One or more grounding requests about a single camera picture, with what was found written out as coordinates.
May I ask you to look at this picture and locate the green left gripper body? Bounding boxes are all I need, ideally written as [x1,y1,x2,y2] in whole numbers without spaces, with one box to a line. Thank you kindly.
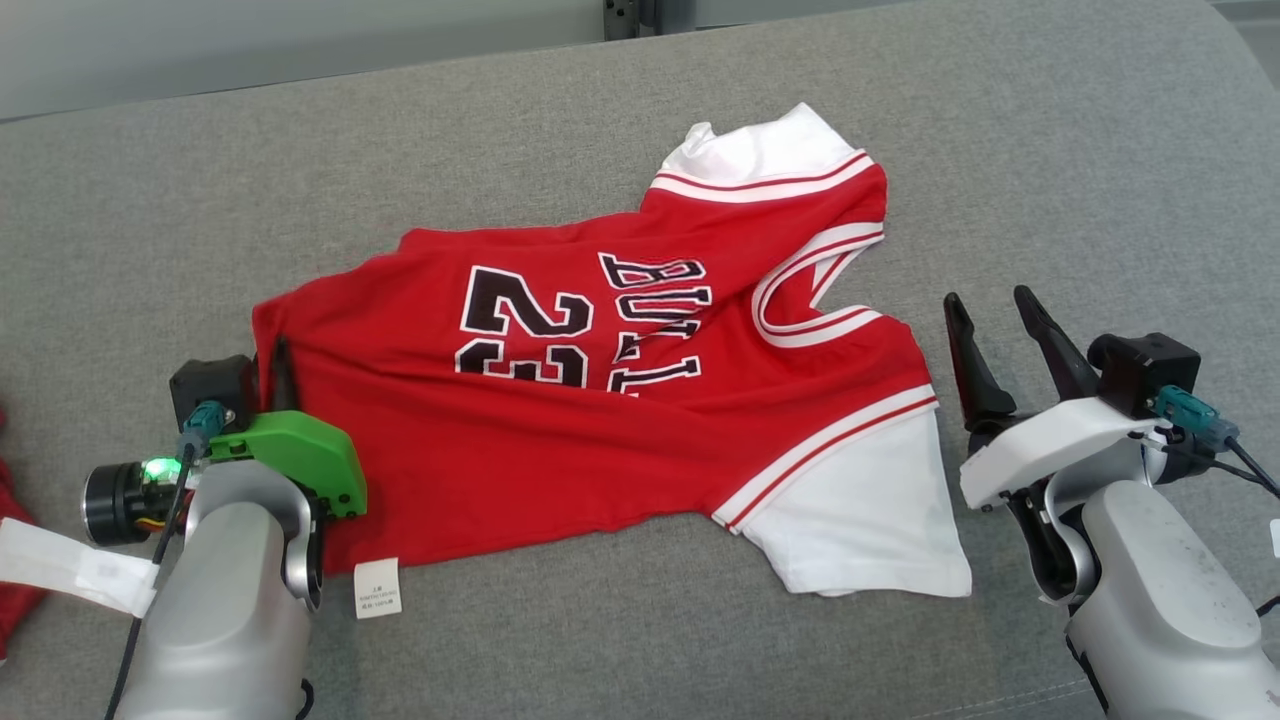
[82,408,369,547]

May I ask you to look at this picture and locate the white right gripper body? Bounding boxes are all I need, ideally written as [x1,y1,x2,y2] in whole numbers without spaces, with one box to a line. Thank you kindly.
[959,395,1171,512]

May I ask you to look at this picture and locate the dark metal bracket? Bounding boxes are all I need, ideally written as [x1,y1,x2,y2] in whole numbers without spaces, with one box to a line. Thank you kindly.
[603,0,662,42]

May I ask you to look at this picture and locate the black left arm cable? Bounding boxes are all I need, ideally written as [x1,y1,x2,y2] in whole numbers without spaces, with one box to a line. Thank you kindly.
[103,399,239,720]

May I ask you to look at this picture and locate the red shorts with white stripes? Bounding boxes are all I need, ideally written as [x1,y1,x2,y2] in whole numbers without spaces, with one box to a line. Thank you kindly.
[0,404,48,663]

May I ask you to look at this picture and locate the white tape label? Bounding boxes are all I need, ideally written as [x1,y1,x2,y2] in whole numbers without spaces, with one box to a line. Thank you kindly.
[0,517,160,619]

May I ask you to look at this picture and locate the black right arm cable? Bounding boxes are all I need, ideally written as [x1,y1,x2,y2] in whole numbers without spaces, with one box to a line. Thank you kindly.
[1140,387,1280,617]

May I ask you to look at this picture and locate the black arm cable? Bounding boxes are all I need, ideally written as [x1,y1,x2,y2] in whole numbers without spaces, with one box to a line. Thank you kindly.
[1140,387,1280,617]
[103,399,239,720]

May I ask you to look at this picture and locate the grey fabric sofa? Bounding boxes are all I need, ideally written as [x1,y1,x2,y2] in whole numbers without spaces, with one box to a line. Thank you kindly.
[0,0,1280,720]

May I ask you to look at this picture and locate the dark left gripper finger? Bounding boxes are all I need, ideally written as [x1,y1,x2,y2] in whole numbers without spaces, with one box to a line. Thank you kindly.
[269,335,299,414]

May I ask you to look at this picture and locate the red and white basketball jersey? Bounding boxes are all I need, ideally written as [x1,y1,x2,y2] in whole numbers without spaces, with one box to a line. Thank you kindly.
[250,102,974,620]

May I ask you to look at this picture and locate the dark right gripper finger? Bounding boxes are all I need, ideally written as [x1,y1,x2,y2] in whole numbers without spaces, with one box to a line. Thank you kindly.
[943,291,1020,434]
[1013,285,1102,404]

